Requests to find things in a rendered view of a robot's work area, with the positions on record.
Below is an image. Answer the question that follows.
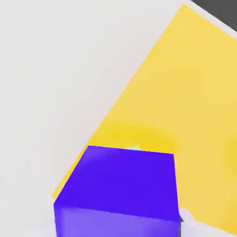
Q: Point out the small blue cube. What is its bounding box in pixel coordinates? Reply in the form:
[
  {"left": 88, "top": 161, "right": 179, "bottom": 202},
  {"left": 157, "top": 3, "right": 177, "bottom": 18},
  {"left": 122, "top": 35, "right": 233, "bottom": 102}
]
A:
[{"left": 53, "top": 145, "right": 181, "bottom": 237}]

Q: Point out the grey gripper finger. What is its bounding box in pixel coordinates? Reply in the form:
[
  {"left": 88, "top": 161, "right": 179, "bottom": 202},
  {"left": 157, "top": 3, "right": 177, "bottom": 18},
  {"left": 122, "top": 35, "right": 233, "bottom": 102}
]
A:
[{"left": 178, "top": 207, "right": 234, "bottom": 237}]

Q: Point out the large yellow box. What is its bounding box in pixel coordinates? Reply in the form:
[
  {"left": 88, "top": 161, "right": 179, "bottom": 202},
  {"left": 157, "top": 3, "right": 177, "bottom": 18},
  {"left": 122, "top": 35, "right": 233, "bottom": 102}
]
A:
[{"left": 51, "top": 4, "right": 237, "bottom": 235}]

